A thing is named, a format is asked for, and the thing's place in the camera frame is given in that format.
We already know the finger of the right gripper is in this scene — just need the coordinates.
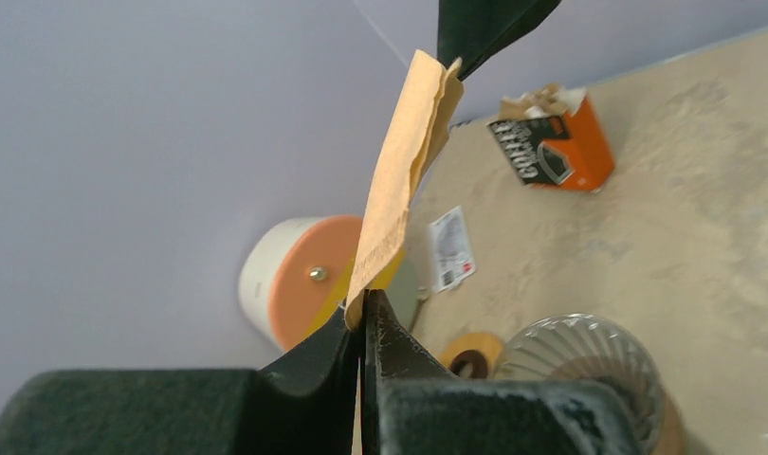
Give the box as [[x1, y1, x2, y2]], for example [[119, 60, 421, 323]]
[[436, 0, 560, 81]]

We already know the white printed packet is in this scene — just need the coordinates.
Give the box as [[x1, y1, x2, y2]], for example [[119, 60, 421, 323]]
[[428, 206, 476, 293]]

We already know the brown paper coffee filter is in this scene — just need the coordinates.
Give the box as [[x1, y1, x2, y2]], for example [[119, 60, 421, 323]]
[[344, 50, 464, 331]]

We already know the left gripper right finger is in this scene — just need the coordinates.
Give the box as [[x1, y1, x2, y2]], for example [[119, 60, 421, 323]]
[[361, 290, 642, 454]]

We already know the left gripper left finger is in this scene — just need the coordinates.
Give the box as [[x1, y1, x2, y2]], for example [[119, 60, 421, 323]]
[[0, 316, 358, 454]]

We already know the round three-drawer storage box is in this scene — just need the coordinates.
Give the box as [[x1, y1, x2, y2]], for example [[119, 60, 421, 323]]
[[237, 215, 423, 353]]

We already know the light wooden ring coaster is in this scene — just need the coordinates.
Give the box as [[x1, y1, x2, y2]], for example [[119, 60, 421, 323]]
[[439, 332, 504, 379]]

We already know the clear glass dripper cone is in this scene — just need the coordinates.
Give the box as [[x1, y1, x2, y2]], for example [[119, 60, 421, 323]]
[[490, 314, 666, 454]]

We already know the orange coffee filter box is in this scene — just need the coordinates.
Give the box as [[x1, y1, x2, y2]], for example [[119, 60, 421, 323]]
[[487, 83, 615, 192]]

